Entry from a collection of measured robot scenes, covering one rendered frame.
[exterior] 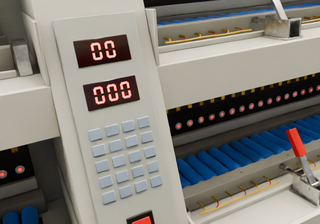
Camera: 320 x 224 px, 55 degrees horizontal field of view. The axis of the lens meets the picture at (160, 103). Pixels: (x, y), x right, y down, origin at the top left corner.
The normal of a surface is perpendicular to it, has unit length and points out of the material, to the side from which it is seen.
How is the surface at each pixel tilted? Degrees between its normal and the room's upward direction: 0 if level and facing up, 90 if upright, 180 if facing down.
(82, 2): 90
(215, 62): 109
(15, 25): 90
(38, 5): 90
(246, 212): 19
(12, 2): 90
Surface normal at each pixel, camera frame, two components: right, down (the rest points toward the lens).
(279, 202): -0.07, -0.93
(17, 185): 0.43, 0.30
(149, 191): 0.39, -0.02
